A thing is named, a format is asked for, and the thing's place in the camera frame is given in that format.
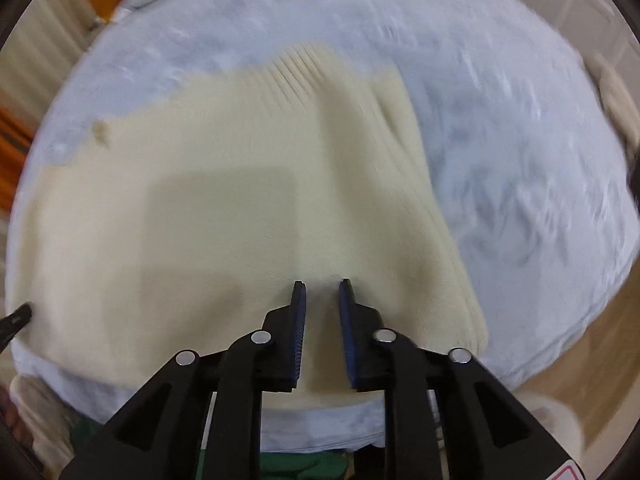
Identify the light blue butterfly bedspread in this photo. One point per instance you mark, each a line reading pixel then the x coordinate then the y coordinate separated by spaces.
pixel 525 167

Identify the cream garment at bed edge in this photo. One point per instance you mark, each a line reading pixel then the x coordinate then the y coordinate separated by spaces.
pixel 616 101

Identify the cream knitted sweater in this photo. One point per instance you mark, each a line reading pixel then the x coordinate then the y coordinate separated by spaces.
pixel 181 225

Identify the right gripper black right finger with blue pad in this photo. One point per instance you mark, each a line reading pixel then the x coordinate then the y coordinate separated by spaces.
pixel 446 416

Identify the beige pleated curtain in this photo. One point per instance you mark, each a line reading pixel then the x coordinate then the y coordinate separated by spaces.
pixel 41 51

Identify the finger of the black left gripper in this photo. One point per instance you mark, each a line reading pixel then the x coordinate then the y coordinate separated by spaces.
pixel 12 324

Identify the white panelled wardrobe doors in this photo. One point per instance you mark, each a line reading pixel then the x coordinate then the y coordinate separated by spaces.
pixel 590 26

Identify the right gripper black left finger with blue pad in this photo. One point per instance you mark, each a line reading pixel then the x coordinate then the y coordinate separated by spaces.
pixel 199 416

